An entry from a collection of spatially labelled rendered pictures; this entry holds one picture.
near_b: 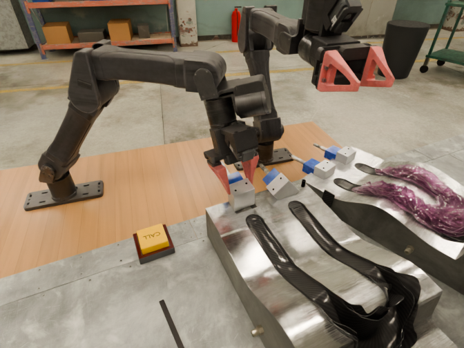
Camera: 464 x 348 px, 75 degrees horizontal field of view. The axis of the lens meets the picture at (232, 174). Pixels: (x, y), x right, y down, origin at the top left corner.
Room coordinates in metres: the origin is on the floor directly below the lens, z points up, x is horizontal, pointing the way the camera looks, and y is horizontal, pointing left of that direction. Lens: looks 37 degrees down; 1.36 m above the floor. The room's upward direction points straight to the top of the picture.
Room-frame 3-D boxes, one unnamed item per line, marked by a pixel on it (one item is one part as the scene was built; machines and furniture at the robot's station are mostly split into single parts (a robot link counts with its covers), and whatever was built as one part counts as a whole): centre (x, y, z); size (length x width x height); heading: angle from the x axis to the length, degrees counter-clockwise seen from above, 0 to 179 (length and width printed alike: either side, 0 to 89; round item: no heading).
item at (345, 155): (0.79, -0.31, 0.86); 0.13 x 0.05 x 0.05; 42
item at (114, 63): (0.59, 0.17, 1.15); 0.30 x 0.09 x 0.12; 79
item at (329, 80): (0.49, -0.19, 1.19); 0.09 x 0.07 x 0.07; 18
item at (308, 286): (0.34, -0.16, 0.92); 0.35 x 0.16 x 0.09; 25
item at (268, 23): (0.82, -0.11, 1.17); 0.30 x 0.09 x 0.12; 18
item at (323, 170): (0.71, -0.23, 0.86); 0.13 x 0.05 x 0.05; 42
